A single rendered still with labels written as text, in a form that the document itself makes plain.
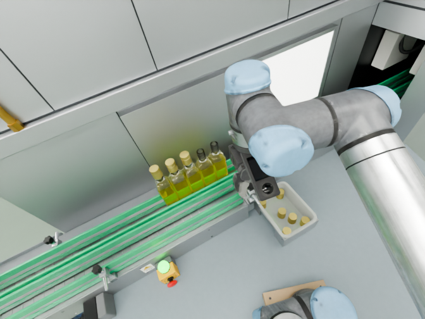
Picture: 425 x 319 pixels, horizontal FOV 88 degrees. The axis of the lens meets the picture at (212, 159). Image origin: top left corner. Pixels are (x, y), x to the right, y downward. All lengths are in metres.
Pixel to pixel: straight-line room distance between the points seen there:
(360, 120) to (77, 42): 0.65
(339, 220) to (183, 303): 0.73
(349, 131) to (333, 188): 0.86
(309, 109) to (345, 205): 0.88
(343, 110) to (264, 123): 0.11
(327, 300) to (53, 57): 0.93
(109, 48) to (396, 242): 0.72
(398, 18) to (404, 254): 1.07
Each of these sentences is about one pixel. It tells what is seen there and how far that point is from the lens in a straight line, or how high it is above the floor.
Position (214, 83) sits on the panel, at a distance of 0.83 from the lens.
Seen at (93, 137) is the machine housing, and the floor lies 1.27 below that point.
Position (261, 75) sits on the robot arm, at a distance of 0.36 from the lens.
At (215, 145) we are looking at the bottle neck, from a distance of 0.81.
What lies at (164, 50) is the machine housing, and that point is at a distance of 0.76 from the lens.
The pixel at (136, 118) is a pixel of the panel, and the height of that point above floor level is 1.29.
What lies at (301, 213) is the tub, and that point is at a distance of 1.08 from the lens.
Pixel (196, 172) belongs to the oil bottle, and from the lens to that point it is 0.84.
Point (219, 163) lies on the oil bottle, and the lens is 0.86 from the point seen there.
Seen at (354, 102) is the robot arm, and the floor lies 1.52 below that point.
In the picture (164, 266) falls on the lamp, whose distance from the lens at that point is 0.96.
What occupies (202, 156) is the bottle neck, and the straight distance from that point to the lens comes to 0.81.
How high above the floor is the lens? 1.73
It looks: 50 degrees down
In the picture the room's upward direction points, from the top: 14 degrees counter-clockwise
